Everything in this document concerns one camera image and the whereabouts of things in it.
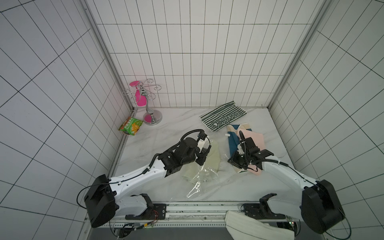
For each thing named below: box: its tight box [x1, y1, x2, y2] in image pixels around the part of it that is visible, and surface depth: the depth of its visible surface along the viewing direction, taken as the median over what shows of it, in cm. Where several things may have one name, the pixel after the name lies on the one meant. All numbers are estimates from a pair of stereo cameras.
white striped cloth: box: [225, 210, 295, 240], surface depth 69 cm
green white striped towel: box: [199, 101, 247, 132], surface depth 115 cm
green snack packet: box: [118, 117, 144, 136], surface depth 101 cm
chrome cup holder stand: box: [122, 78, 163, 126], surface depth 111 cm
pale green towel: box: [182, 140, 221, 184], surface depth 74 cm
